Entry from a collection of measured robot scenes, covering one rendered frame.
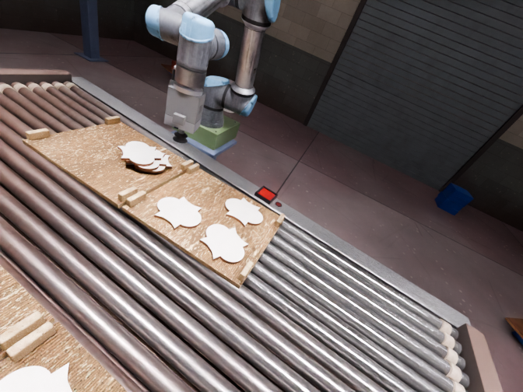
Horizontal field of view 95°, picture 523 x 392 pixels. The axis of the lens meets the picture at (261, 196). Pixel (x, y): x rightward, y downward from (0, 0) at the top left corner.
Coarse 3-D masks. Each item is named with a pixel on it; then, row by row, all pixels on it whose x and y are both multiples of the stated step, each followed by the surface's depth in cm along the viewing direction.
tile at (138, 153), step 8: (128, 144) 86; (136, 144) 88; (144, 144) 89; (128, 152) 82; (136, 152) 84; (144, 152) 85; (152, 152) 87; (136, 160) 80; (144, 160) 82; (152, 160) 83
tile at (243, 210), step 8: (232, 200) 87; (232, 208) 83; (240, 208) 85; (248, 208) 86; (256, 208) 88; (232, 216) 81; (240, 216) 82; (248, 216) 83; (256, 216) 84; (248, 224) 82; (256, 224) 82
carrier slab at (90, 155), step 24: (24, 144) 77; (48, 144) 79; (72, 144) 83; (96, 144) 87; (120, 144) 92; (72, 168) 74; (96, 168) 78; (120, 168) 81; (168, 168) 90; (96, 192) 71
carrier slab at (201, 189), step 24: (168, 192) 80; (192, 192) 84; (216, 192) 89; (144, 216) 69; (216, 216) 79; (264, 216) 88; (168, 240) 67; (192, 240) 68; (264, 240) 78; (216, 264) 65; (240, 264) 68
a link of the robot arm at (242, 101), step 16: (240, 0) 85; (256, 0) 83; (272, 0) 83; (256, 16) 87; (272, 16) 87; (256, 32) 92; (240, 48) 99; (256, 48) 97; (240, 64) 103; (256, 64) 103; (240, 80) 107; (240, 96) 111; (256, 96) 116; (240, 112) 117
